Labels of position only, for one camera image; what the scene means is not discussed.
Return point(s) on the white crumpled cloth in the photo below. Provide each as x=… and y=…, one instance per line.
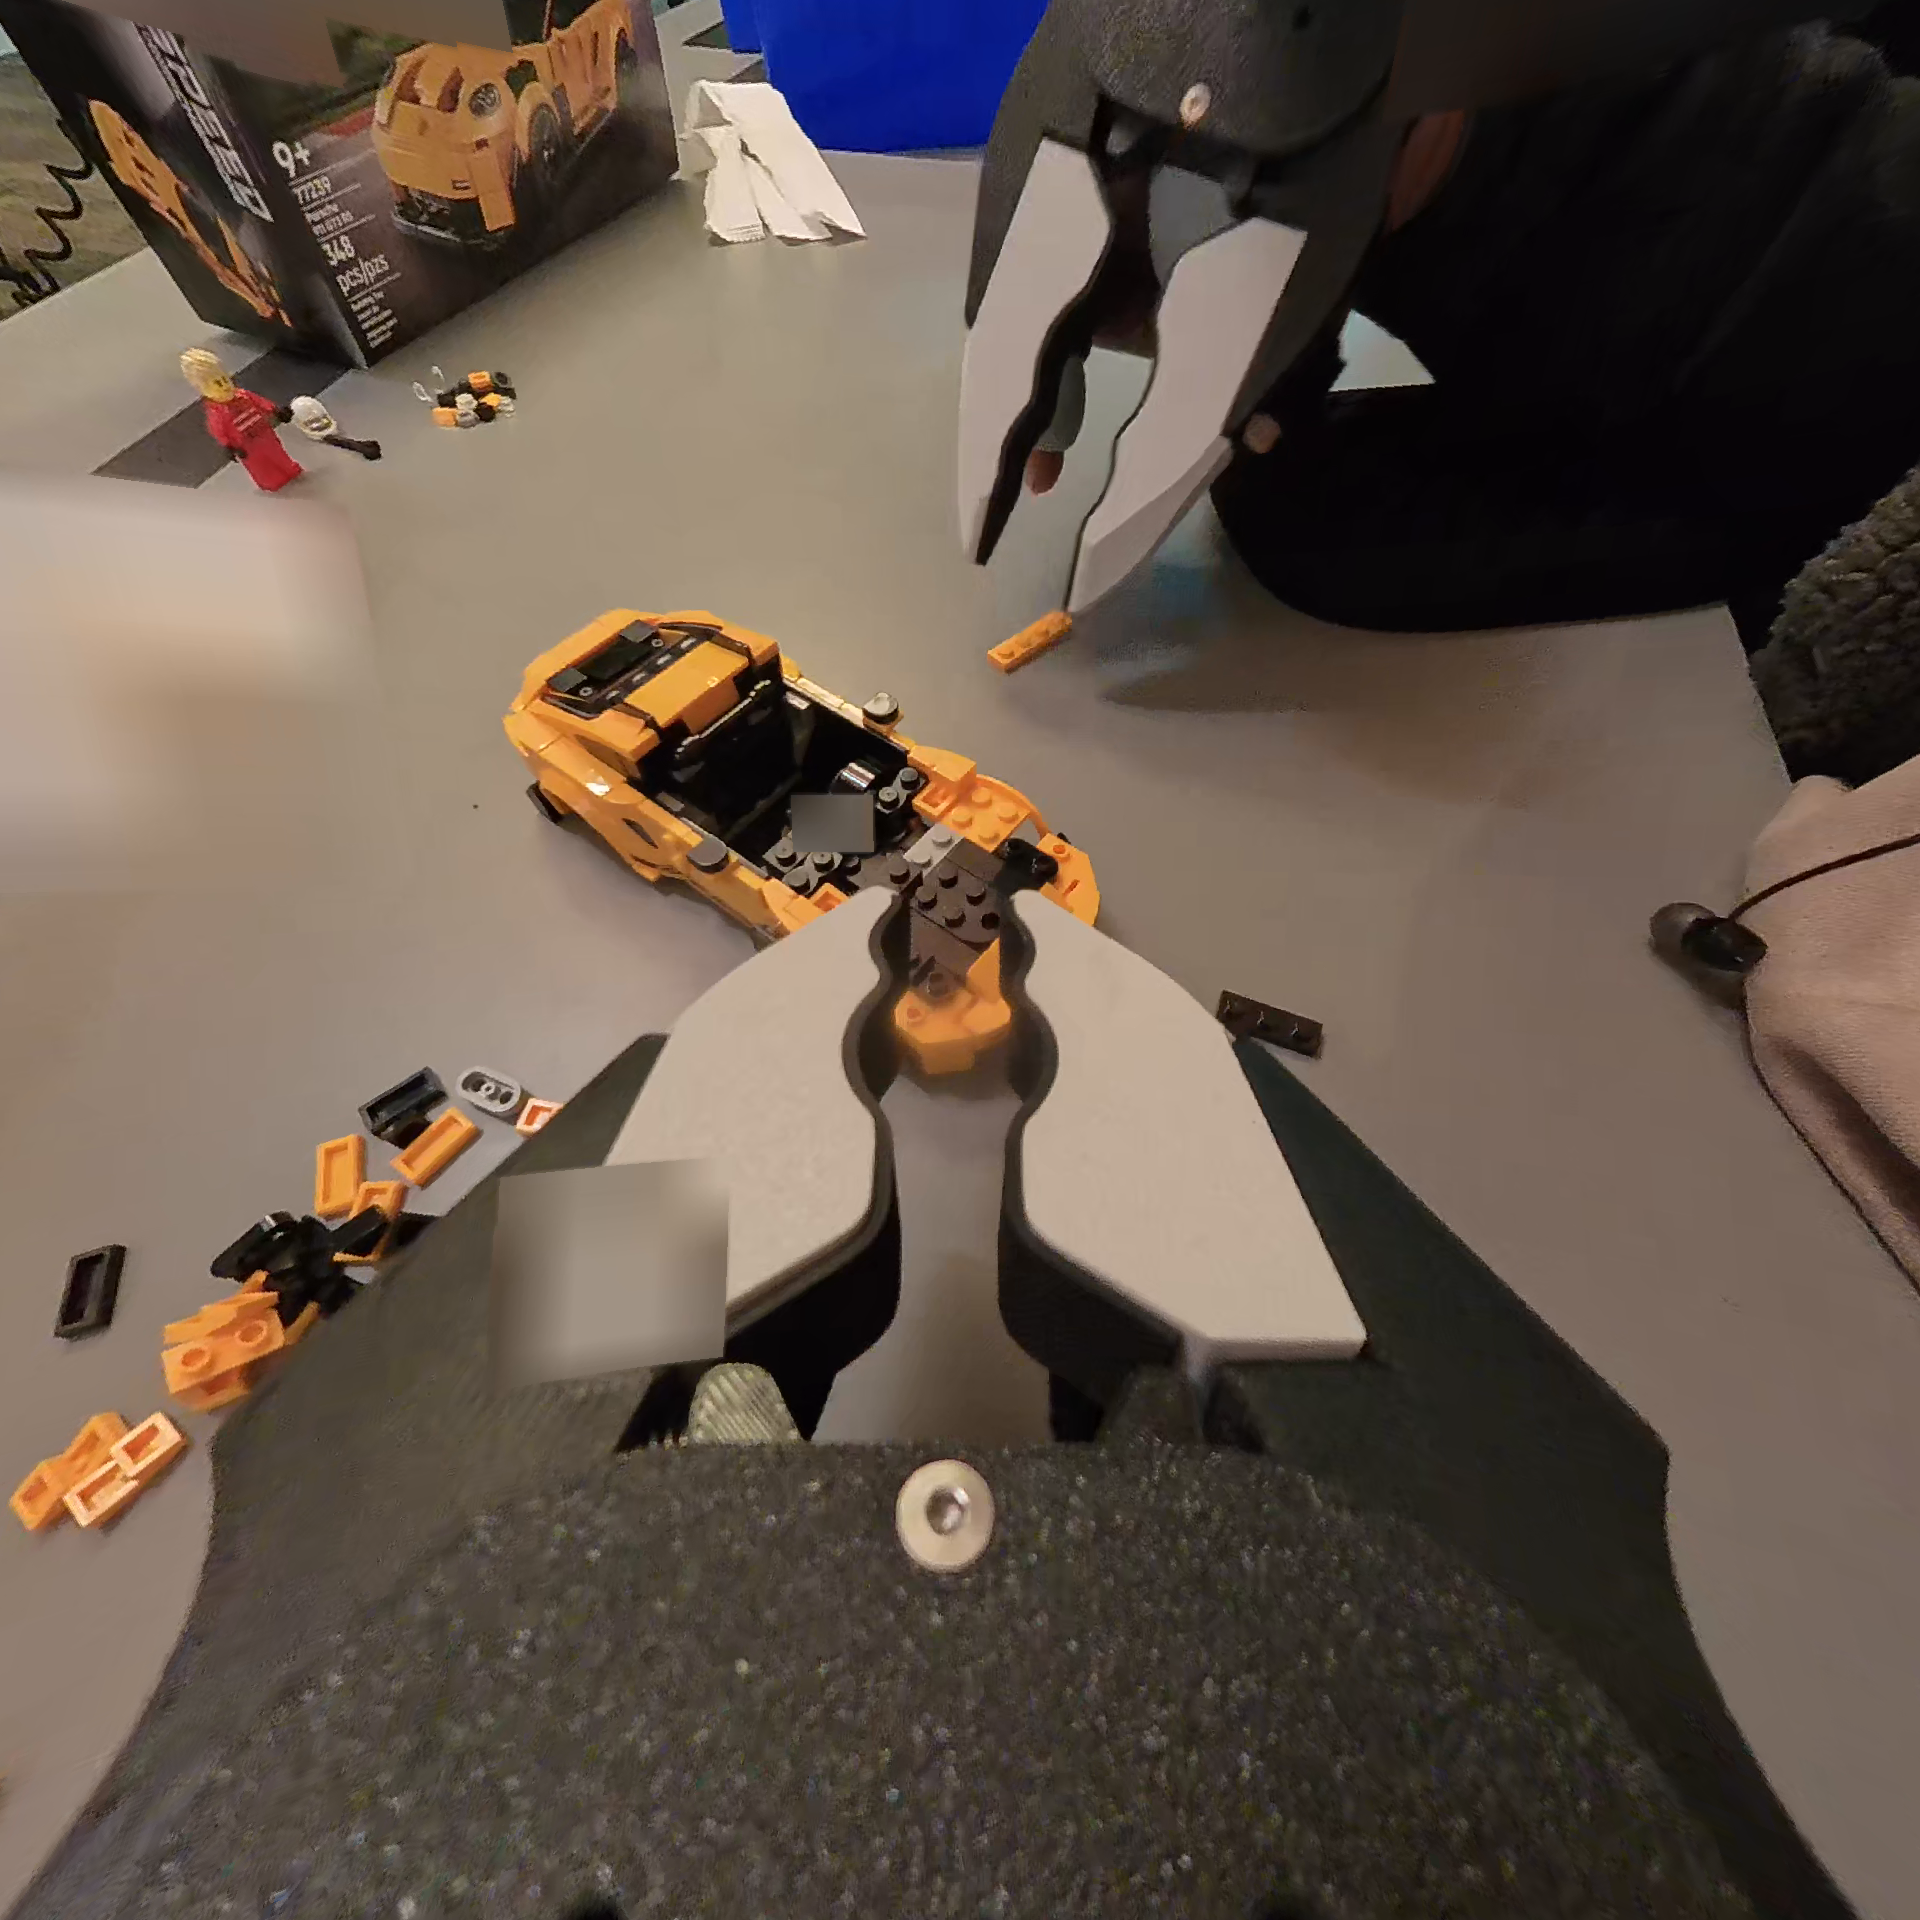
x=767, y=166

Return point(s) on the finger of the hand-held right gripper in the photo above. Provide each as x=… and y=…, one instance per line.
x=1198, y=394
x=1016, y=289

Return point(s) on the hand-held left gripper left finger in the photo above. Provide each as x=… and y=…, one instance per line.
x=767, y=1081

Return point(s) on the blue plastic bin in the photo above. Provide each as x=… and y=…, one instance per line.
x=881, y=75

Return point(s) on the orange lego car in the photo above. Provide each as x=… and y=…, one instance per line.
x=627, y=709

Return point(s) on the lego set box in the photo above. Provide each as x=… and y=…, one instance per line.
x=452, y=134

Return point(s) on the orange lego plate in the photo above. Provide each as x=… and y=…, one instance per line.
x=1029, y=638

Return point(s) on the red lego minifigure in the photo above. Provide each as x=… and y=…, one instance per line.
x=257, y=425

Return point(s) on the pile of loose lego pieces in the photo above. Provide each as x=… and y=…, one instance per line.
x=225, y=1334

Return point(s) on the person's right hand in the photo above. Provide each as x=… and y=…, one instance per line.
x=1131, y=289

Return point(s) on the person's right forearm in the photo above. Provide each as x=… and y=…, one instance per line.
x=1576, y=451

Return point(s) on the small orange black lego assembly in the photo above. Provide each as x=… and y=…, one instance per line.
x=471, y=404

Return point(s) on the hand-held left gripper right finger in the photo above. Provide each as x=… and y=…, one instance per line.
x=1189, y=1189

